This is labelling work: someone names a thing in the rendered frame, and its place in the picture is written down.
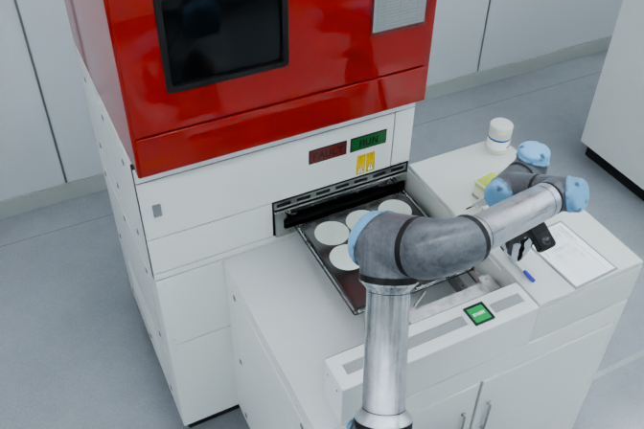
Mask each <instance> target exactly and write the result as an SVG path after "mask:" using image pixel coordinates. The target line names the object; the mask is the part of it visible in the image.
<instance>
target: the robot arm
mask: <svg viewBox="0 0 644 429"><path fill-rule="evenodd" d="M516 156H517V157H516V159H515V161H513V162H512V163H511V164H510V165H509V166H508V167H507V168H506V169H505V170H504V171H503V172H501V173H500V174H499V175H498V176H497V177H495V178H493V179H492V181H491V182H490V183H489V184H488V185H487V187H486V188H485V190H484V198H485V201H486V203H487V205H488V206H489V208H487V209H485V210H482V211H480V212H478V213H476V214H473V215H471V214H460V215H458V216H456V217H454V218H432V217H424V216H417V215H412V214H399V213H395V212H393V211H372V212H369V213H367V214H364V215H363V216H362V217H361V218H360V219H359V220H358V222H356V224H355V225H354V227H353V228H352V231H351V233H350V235H349V239H348V253H349V256H350V258H352V261H353V262H354V263H355V264H356V265H357V266H359V281H360V282H361V283H362V284H363V285H364V286H365V287H366V310H365V336H364V362H363V388H362V406H361V407H359V408H358V409H357V410H356V411H355V415H354V417H353V418H351V419H350V421H349V422H348V423H347V425H346V427H347V429H412V424H413V417H412V416H411V414H410V413H409V412H408V411H407V410H406V409H405V400H406V377H407V354H408V331H409V308H410V291H411V289H413V288H414V287H415V286H416V285H417V284H418V283H419V280H435V279H440V278H444V277H447V276H451V275H454V274H457V273H459V272H462V271H464V270H467V269H469V268H471V267H473V266H476V265H477V264H478V263H480V262H482V261H483V260H485V259H486V258H487V257H488V256H489V255H490V254H491V251H492V250H493V249H494V248H496V247H498V246H500V245H501V246H502V248H503V249H504V250H505V252H506V253H507V255H508V259H509V261H510V262H511V263H515V262H517V261H520V260H522V259H523V257H524V256H525V255H526V254H527V253H528V251H529V250H530V248H531V247H532V246H533V244H534V246H535V248H536V250H537V252H539V253H542V252H544V251H546V250H548V249H550V248H552V247H554V246H555V245H556V241H555V239H554V238H553V237H552V235H551V233H550V231H549V229H548V228H547V226H546V224H545V222H544V221H545V220H547V219H549V218H551V217H553V216H555V215H557V214H559V213H561V212H568V213H580V212H582V211H583V210H584V209H585V208H586V206H587V203H588V200H589V187H588V184H587V182H586V180H584V179H583V178H579V177H571V176H570V175H568V176H560V175H547V174H546V173H547V170H548V166H549V165H550V162H549V160H550V150H549V148H548V147H547V146H546V145H545V144H543V143H540V142H536V141H527V142H524V143H522V144H521V145H520V146H519V147H518V150H517V153H516Z"/></svg>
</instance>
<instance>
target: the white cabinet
mask: <svg viewBox="0 0 644 429"><path fill-rule="evenodd" d="M224 272H225V281H226V290H227V299H228V307H229V317H230V326H231V334H232V344H233V352H234V361H235V370H236V379H237V388H238V397H239V405H240V407H241V411H242V413H243V415H244V417H245V419H246V421H247V423H248V426H249V428H250V429H313V428H312V426H311V424H310V422H309V420H308V418H307V416H306V414H305V412H304V411H303V409H302V407H301V405H300V403H299V401H298V399H297V398H296V396H295V394H294V392H293V390H292V389H291V387H290V386H289V384H288V381H287V379H286V377H285V375H284V373H283V372H282V370H281V368H280V366H279V364H278V362H277V360H276V359H275V357H274V355H273V353H272V351H271V349H270V347H269V346H268V344H267V342H266V340H265V338H264V336H263V335H262V333H261V331H260V329H259V327H258V325H257V323H256V321H255V320H254V318H253V316H252V314H251V312H250V310H249V308H248V307H247V305H246V303H245V301H244V299H243V297H242V295H241V293H240V291H239V289H238V288H237V286H236V284H235V283H234V281H233V279H232V277H231V275H230V273H229V271H228V270H227V268H226V266H225V264H224ZM627 300H628V299H625V300H622V301H620V302H618V303H616V304H613V305H610V306H608V307H605V308H603V309H601V310H599V311H596V312H594V313H592V314H590V315H587V316H586V317H584V318H581V319H579V320H577V321H575V322H572V323H570V324H568V325H566V326H563V327H560V328H558V329H555V330H553V331H551V332H549V333H546V334H544V335H543V336H541V337H538V338H536V339H534V340H532V341H529V342H528V344H527V345H525V346H522V347H520V348H518V349H516V350H512V351H510V352H508V353H505V354H503V355H501V356H499V357H497V358H495V359H493V360H491V361H488V362H486V363H484V364H481V365H479V366H477V367H475V368H472V369H470V370H468V371H466V372H463V373H460V374H458V375H456V376H454V377H452V378H450V379H447V380H445V381H443V382H441V383H438V384H436V385H434V386H432V387H429V388H427V389H425V390H423V391H420V392H418V393H416V394H415V395H411V396H409V397H407V398H406V400H405V409H406V410H407V411H408V412H409V413H410V414H411V416H412V417H413V424H412V429H572V427H573V425H574V422H575V420H576V418H577V416H578V414H579V412H580V409H581V407H582V405H583V402H584V400H585V398H586V396H587V392H588V390H589V387H590V385H591V383H592V380H593V378H594V376H595V374H596V372H597V370H598V368H599V365H600V363H601V361H602V358H603V356H604V354H605V351H606V349H607V347H608V344H609V342H610V339H611V336H612V334H613V333H614V330H615V328H616V326H617V323H618V321H619V319H620V316H621V314H622V312H623V310H624V307H625V305H626V303H627Z"/></svg>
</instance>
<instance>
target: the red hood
mask: <svg viewBox="0 0 644 429"><path fill-rule="evenodd" d="M436 2H437V0H64V3H65V7H66V10H67V14H68V19H69V23H70V27H71V31H72V36H73V39H74V42H75V44H76V46H77V48H78V51H79V53H80V56H81V58H82V60H83V62H84V64H85V67H86V69H87V71H88V73H89V75H90V77H91V79H92V80H93V83H94V85H95V87H96V89H97V91H98V93H99V95H100V97H101V100H102V102H103V105H104V107H105V109H106V111H107V113H108V116H109V118H110V120H111V122H112V123H113V125H114V127H115V129H116V131H117V134H118V136H119V138H120V140H121V142H122V144H123V146H124V148H125V151H126V154H127V156H128V158H129V160H130V162H131V164H132V166H133V168H134V170H135V172H136V174H137V176H138V178H140V179H141V178H144V177H148V176H152V175H154V174H158V173H161V172H165V171H169V170H172V169H178V168H182V167H186V166H189V165H192V164H195V163H199V162H203V161H206V160H210V159H213V158H217V157H220V156H223V155H227V154H230V153H234V152H237V151H241V150H245V149H248V148H252V147H257V146H261V145H264V144H268V143H271V142H275V141H279V140H282V139H285V138H288V137H292V136H296V135H299V134H303V133H306V132H310V131H314V130H316V129H320V128H323V127H327V126H331V125H334V124H340V123H344V122H348V121H350V120H354V119H357V118H361V117H365V116H368V115H372V114H375V113H379V112H381V111H385V110H389V109H392V108H396V107H399V106H403V105H407V104H410V103H413V102H419V101H423V100H424V99H425V94H426V80H427V72H428V64H429V57H430V49H431V41H432V34H433V26H434V18H435V11H436Z"/></svg>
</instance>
